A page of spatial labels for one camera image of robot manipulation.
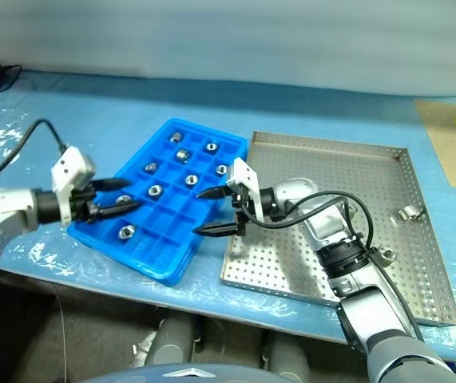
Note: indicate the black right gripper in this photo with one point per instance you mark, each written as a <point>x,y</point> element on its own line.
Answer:
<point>241,207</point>

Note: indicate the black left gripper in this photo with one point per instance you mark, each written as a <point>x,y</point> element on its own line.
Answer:
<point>82,203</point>

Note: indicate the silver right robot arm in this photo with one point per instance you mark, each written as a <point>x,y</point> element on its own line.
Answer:
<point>297,189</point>

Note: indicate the blue compartment tray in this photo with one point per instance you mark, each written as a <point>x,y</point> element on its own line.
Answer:
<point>163,223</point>

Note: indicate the perforated metal tray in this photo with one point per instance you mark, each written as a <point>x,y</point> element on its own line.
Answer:
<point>331,159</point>

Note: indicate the grey rounded robot leg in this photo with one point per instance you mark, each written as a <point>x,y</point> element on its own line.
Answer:
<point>175,339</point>
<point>287,353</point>

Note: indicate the blue-grey robot torso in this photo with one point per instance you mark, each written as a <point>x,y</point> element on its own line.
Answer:
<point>187,375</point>

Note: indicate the metal clip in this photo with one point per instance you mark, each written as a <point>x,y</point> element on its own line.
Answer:
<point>409,212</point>

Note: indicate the brown mat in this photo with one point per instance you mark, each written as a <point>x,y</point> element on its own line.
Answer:
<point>443,159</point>

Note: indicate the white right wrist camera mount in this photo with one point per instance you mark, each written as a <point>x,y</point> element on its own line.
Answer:
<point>245,173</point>

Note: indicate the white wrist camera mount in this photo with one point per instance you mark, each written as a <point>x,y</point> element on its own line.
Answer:
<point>245,173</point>
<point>68,167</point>

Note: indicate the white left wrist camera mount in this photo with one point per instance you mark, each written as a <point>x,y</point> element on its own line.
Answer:
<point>68,167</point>

